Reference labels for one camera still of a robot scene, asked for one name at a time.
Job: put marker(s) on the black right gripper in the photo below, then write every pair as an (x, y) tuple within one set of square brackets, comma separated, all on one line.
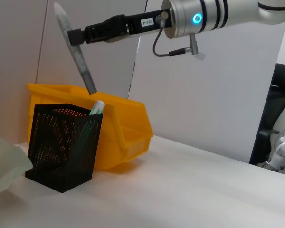
[(137, 23)]

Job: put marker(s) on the grey marker pen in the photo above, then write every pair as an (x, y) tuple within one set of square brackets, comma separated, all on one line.
[(76, 54)]

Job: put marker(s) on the green toothbrush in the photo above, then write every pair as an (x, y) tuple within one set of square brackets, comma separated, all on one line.
[(97, 107)]

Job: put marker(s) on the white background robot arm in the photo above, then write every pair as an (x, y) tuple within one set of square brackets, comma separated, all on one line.
[(281, 152)]

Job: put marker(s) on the black mesh pen holder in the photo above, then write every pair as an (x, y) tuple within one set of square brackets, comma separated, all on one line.
[(61, 152)]

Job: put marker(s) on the translucent green fruit bowl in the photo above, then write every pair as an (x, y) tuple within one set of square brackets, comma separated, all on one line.
[(4, 161)]

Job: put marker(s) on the silver right wrist plug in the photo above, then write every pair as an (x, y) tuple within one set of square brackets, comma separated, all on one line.
[(162, 17)]

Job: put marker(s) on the yellow plastic bin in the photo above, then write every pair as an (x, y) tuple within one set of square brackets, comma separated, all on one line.
[(130, 123)]

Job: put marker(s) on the black office chair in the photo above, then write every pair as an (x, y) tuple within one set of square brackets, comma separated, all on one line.
[(273, 114)]

